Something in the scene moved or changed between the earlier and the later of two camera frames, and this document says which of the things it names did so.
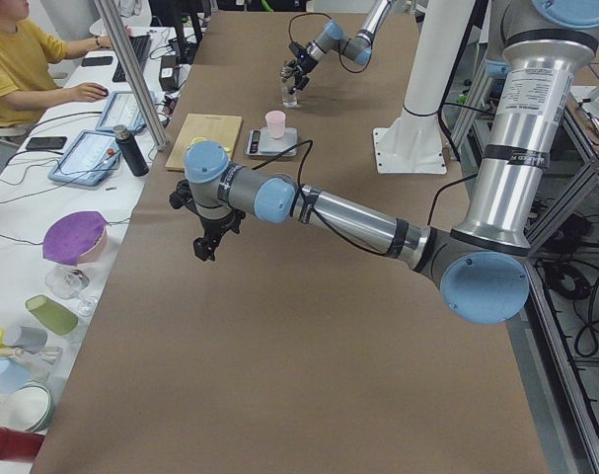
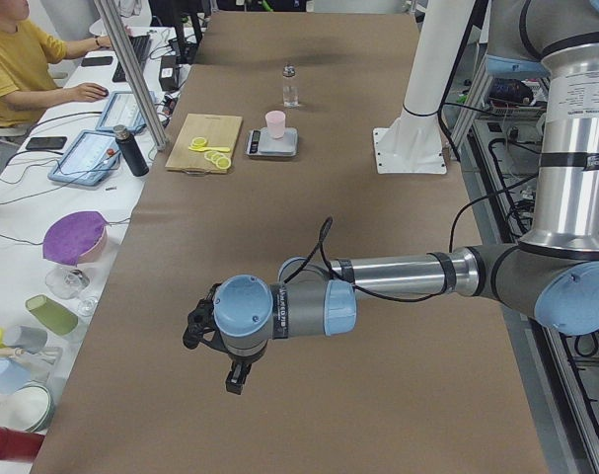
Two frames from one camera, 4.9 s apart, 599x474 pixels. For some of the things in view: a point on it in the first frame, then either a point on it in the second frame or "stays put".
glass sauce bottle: x=289 y=101 stays put
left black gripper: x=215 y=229 to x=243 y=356
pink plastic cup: x=276 y=122 stays put
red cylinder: x=0 y=442 stays put
